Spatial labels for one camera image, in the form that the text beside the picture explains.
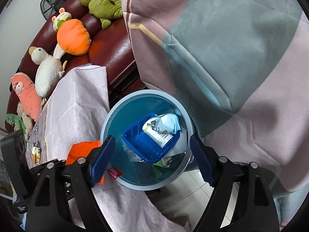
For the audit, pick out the pink grey tablecloth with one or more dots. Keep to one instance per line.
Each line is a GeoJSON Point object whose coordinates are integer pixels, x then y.
{"type": "Point", "coordinates": [75, 112]}

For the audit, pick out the white duck plush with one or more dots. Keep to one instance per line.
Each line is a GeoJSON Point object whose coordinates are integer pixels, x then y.
{"type": "Point", "coordinates": [50, 69]}

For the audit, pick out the orange red snack wrapper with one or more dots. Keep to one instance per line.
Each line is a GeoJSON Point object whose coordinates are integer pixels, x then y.
{"type": "Point", "coordinates": [83, 149]}

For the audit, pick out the pink carrot doll plush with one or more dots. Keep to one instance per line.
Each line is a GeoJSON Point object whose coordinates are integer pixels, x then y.
{"type": "Point", "coordinates": [26, 92]}

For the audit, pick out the light blue trash bin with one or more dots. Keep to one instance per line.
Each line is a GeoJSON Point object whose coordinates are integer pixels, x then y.
{"type": "Point", "coordinates": [144, 176]}

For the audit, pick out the green dinosaur plush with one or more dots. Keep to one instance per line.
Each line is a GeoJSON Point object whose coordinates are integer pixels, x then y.
{"type": "Point", "coordinates": [16, 122]}

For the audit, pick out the orange carrot bunny plush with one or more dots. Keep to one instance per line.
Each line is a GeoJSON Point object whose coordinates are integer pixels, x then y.
{"type": "Point", "coordinates": [72, 37]}

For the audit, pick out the clear plastic wrapper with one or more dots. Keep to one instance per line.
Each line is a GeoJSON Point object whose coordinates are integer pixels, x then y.
{"type": "Point", "coordinates": [131, 155]}

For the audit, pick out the white paper tissue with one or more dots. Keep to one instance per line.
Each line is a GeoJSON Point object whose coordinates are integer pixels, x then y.
{"type": "Point", "coordinates": [181, 145]}

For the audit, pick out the plaid pink teal blanket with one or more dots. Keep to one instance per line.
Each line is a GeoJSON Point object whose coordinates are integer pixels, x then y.
{"type": "Point", "coordinates": [240, 68]}

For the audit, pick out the light blue snack wrapper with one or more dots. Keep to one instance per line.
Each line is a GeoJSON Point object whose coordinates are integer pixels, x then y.
{"type": "Point", "coordinates": [167, 124]}

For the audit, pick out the green frog plush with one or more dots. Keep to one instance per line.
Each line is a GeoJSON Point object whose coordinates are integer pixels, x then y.
{"type": "Point", "coordinates": [105, 10]}

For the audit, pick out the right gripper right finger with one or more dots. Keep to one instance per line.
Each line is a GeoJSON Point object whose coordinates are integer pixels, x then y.
{"type": "Point", "coordinates": [254, 210]}

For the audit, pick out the orange yellow snack bag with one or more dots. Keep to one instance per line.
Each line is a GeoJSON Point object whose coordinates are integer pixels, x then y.
{"type": "Point", "coordinates": [36, 152]}

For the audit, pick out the blue plastic basket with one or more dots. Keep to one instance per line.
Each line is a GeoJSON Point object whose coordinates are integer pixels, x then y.
{"type": "Point", "coordinates": [149, 146]}

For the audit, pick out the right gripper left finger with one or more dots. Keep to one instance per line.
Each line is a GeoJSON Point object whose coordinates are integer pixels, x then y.
{"type": "Point", "coordinates": [63, 199]}

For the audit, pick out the beige bear plush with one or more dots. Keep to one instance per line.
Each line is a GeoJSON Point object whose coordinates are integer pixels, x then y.
{"type": "Point", "coordinates": [27, 121]}

